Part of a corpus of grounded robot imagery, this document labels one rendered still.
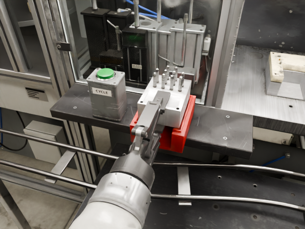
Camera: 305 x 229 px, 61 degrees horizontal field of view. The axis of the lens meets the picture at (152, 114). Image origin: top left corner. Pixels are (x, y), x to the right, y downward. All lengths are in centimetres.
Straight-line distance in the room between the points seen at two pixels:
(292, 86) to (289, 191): 32
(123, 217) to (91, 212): 4
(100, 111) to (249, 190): 50
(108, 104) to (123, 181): 30
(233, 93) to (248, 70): 15
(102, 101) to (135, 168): 28
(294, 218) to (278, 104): 32
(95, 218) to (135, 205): 6
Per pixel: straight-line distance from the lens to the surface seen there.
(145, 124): 46
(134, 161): 43
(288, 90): 88
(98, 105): 68
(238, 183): 87
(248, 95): 82
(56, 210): 166
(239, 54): 104
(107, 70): 65
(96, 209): 38
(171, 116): 55
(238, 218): 81
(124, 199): 39
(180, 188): 67
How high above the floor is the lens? 136
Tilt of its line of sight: 40 degrees down
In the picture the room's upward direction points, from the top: straight up
